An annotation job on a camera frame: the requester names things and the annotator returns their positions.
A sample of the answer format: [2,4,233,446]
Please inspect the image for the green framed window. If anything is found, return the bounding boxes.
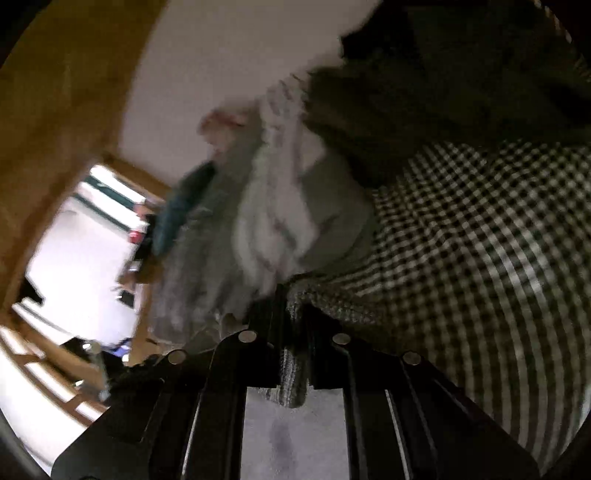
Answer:
[69,166,153,236]

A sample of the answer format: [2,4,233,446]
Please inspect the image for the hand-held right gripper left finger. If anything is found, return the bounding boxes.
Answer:
[51,286,288,480]

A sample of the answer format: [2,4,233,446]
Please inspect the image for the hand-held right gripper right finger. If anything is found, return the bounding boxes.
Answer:
[302,305,542,480]

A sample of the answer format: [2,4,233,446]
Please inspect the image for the teal pillow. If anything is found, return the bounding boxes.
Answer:
[152,164,218,254]

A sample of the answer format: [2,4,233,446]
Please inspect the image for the black white checked bedsheet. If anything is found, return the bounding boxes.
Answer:
[286,141,591,467]

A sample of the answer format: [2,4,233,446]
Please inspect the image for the wooden bunk bed frame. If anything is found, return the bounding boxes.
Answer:
[0,0,171,425]

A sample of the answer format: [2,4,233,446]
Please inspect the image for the white striped cloth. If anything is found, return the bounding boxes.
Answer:
[233,78,333,296]

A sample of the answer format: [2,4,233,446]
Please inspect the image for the black garment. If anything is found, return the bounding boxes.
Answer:
[342,0,568,61]

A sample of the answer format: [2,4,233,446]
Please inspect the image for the grey cable-knit sweater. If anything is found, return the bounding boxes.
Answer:
[265,272,384,409]

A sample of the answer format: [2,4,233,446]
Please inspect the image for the pink plush toy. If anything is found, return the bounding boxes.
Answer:
[198,108,252,153]

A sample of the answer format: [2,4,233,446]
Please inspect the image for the dark olive garment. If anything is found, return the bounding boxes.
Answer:
[300,46,591,190]

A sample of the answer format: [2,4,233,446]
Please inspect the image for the grey duvet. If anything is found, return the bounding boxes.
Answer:
[150,124,377,342]

